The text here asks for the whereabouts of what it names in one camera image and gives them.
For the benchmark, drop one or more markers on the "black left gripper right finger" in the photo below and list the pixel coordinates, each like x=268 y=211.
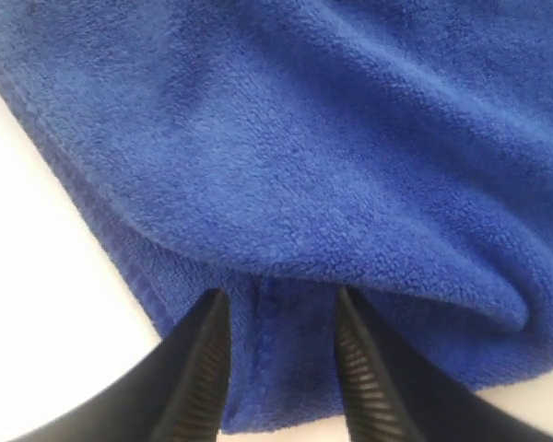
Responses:
x=389 y=391

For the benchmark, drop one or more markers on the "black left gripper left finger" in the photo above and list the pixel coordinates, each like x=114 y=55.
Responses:
x=176 y=393

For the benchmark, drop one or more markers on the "blue microfibre cloth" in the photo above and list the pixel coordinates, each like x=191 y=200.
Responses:
x=280 y=149

